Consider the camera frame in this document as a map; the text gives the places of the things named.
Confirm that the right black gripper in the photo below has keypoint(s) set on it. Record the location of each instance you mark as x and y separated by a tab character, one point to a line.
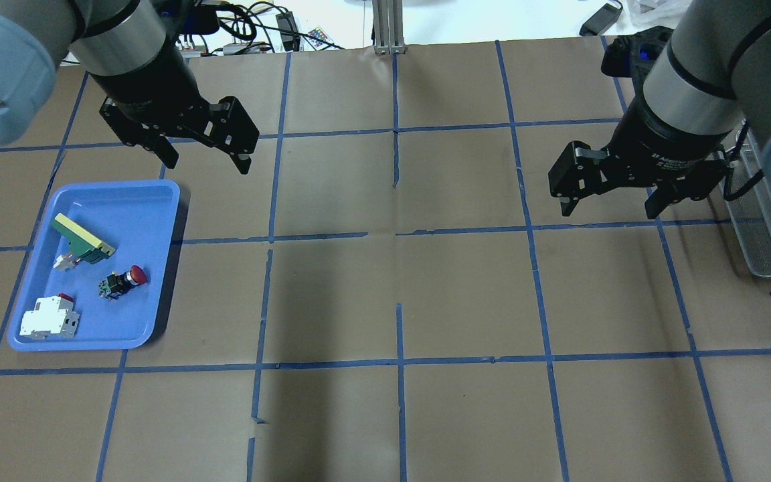
654	139

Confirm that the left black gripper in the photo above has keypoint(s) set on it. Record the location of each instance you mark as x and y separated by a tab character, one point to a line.
146	79

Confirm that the red emergency push button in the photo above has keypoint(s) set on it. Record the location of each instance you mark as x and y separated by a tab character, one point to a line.
115	285

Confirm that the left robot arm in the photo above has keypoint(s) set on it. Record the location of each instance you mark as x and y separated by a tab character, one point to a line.
105	37

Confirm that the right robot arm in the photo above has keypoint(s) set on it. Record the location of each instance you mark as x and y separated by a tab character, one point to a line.
714	70

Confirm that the green yellow terminal block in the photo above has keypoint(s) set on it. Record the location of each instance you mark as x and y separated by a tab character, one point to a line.
82	244

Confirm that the black power adapter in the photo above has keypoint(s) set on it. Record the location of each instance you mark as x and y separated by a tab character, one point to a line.
602	20

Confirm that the blue plastic tray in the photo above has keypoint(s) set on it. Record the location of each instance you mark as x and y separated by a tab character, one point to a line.
137	218

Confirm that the small white connector part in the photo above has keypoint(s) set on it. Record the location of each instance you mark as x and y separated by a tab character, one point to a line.
65	262

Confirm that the white circuit breaker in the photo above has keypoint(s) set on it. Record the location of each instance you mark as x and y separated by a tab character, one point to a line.
49	319

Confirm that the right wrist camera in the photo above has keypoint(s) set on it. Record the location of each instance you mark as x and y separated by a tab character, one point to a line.
630	53

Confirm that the wire mesh shelf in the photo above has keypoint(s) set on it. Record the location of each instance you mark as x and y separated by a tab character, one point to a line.
747	196

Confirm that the aluminium frame post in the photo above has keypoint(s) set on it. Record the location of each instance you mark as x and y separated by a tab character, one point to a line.
388	27

